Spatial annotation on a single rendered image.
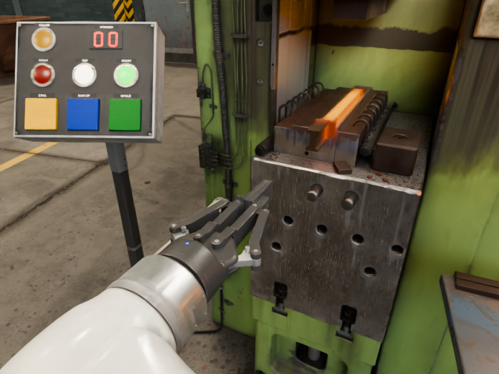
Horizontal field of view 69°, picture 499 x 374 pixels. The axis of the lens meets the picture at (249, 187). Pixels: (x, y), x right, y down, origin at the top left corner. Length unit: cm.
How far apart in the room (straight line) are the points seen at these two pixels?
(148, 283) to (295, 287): 72
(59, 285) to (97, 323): 174
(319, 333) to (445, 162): 57
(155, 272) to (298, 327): 83
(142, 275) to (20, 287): 180
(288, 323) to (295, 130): 57
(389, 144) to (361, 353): 58
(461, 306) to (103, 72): 90
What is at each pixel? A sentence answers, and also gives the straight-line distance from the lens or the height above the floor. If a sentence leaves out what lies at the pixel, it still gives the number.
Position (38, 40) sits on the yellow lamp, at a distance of 106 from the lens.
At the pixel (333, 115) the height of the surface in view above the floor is 101.
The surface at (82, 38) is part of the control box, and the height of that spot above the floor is 116.
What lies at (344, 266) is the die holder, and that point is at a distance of 93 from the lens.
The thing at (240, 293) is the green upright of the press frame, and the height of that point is 23.
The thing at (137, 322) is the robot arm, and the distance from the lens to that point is 32.
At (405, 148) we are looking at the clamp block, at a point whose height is 98.
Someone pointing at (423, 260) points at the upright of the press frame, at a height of 61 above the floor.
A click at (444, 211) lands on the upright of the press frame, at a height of 78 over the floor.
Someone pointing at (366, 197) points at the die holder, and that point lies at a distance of 82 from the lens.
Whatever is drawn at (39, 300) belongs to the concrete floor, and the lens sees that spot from 201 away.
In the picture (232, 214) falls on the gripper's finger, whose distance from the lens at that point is 49.
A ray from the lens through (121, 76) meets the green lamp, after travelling 95.
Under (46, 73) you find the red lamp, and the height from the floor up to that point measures 109.
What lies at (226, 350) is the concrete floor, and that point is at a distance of 160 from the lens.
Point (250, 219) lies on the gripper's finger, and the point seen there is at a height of 100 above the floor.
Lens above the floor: 127
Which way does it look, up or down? 29 degrees down
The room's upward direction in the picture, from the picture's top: straight up
